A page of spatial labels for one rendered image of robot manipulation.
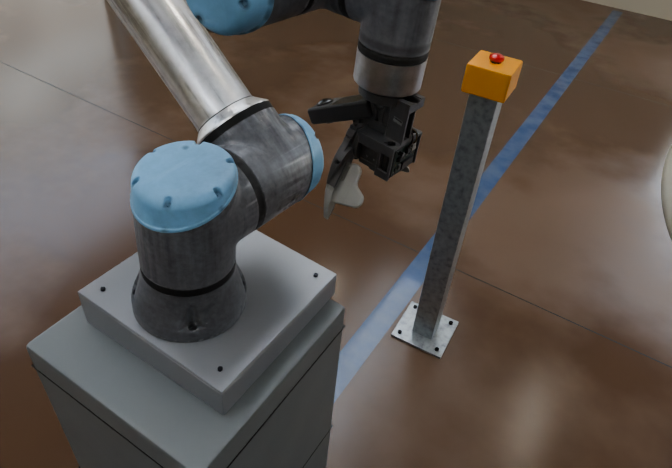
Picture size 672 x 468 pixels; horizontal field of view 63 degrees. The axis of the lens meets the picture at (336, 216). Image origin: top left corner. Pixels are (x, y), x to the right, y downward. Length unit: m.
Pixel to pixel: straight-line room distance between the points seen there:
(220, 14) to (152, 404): 0.60
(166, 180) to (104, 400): 0.37
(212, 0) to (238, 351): 0.53
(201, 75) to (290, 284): 0.39
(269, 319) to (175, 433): 0.22
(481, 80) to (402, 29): 0.86
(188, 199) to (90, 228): 1.91
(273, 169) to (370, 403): 1.22
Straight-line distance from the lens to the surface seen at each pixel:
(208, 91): 0.93
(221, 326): 0.92
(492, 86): 1.51
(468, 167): 1.65
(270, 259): 1.05
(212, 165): 0.81
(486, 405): 2.04
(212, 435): 0.91
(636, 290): 2.71
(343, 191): 0.78
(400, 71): 0.69
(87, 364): 1.02
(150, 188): 0.78
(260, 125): 0.90
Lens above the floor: 1.63
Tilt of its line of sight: 39 degrees down
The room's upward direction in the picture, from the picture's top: 5 degrees clockwise
